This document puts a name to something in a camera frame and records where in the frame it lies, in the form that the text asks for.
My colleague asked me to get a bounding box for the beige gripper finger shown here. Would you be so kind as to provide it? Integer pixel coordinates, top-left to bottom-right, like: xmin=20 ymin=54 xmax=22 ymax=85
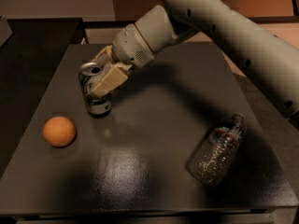
xmin=93 ymin=45 xmax=115 ymax=64
xmin=89 ymin=62 xmax=132 ymax=98

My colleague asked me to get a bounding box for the green and white 7up can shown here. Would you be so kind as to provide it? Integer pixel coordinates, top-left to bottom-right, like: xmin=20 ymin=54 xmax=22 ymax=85
xmin=78 ymin=62 xmax=111 ymax=117

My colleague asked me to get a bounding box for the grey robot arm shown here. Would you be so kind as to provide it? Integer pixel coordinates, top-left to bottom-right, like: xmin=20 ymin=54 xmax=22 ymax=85
xmin=88 ymin=0 xmax=299 ymax=126

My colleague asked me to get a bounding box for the orange fruit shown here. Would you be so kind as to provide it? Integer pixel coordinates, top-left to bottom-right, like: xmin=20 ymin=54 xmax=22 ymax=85
xmin=42 ymin=117 xmax=77 ymax=147

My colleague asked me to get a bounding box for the clear plastic water bottle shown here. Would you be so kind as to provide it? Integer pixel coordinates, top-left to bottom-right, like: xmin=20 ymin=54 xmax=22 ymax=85
xmin=187 ymin=114 xmax=247 ymax=187

